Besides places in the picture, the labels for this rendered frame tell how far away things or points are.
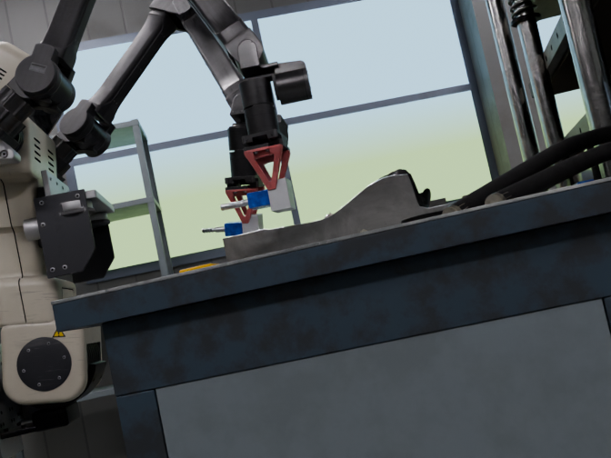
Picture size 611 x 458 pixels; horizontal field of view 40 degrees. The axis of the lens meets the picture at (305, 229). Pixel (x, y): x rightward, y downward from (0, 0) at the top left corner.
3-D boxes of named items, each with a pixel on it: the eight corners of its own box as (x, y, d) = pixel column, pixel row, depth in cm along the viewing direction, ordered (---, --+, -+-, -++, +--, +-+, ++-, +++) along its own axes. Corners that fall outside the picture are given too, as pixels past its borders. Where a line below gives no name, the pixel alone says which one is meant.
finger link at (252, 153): (295, 188, 154) (285, 138, 155) (288, 184, 147) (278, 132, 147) (259, 195, 155) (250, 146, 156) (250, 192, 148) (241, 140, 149)
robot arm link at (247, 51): (244, 63, 161) (235, 41, 152) (304, 50, 160) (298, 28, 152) (254, 120, 157) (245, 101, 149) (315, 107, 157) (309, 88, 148)
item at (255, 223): (200, 243, 181) (197, 219, 181) (205, 242, 186) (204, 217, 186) (259, 240, 179) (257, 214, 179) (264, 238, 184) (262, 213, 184)
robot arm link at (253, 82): (240, 83, 157) (235, 75, 151) (276, 75, 156) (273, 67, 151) (246, 119, 156) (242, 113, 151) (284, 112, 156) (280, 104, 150)
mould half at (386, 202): (231, 283, 163) (217, 215, 164) (260, 283, 188) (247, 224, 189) (491, 227, 155) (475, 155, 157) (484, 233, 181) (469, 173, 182)
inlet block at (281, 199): (219, 221, 151) (215, 192, 151) (227, 223, 156) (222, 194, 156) (291, 207, 149) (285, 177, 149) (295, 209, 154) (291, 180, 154)
